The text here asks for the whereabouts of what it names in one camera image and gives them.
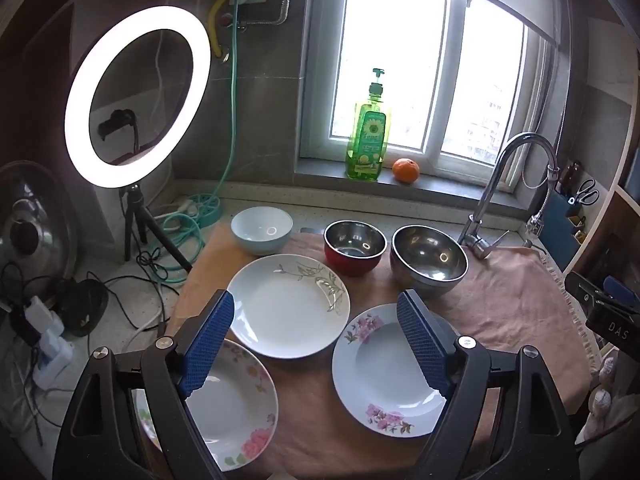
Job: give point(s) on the white gloved right hand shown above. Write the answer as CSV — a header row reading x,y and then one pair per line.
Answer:
x,y
615,400

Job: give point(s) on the blue knife block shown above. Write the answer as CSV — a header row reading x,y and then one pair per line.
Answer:
x,y
557,236

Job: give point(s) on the light blue ceramic bowl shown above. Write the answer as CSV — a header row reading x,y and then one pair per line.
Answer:
x,y
262,230

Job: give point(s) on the scissors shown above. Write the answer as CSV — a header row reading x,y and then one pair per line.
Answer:
x,y
587,193

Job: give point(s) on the white ring light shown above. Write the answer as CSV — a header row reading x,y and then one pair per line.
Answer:
x,y
90,72

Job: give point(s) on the plate with pink roses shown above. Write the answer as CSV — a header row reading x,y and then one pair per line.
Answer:
x,y
236,410

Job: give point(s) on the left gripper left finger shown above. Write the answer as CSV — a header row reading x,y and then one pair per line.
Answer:
x,y
100,437

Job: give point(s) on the green dish soap bottle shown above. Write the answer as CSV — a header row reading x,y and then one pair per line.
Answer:
x,y
367,145

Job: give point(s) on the teal round power strip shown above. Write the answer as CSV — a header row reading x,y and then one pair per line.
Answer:
x,y
208,209

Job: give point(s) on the large stainless steel bowl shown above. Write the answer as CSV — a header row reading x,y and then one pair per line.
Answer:
x,y
427,260

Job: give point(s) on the black round device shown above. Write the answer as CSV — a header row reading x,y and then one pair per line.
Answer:
x,y
81,306

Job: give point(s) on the red steel bowl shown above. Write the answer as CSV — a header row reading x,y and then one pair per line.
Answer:
x,y
353,248

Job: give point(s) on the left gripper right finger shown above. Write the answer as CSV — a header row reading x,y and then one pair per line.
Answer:
x,y
530,436

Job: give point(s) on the white plate gold leaf pattern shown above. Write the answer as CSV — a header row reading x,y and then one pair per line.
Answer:
x,y
288,306

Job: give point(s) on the orange tangerine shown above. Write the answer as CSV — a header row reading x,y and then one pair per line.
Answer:
x,y
406,170

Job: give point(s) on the pink towel mat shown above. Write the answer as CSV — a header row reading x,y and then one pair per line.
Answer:
x,y
510,299

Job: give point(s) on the plate with pink blossoms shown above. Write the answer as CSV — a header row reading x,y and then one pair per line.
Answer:
x,y
378,380

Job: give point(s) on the white charger adapters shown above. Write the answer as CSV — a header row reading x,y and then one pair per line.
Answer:
x,y
55,352

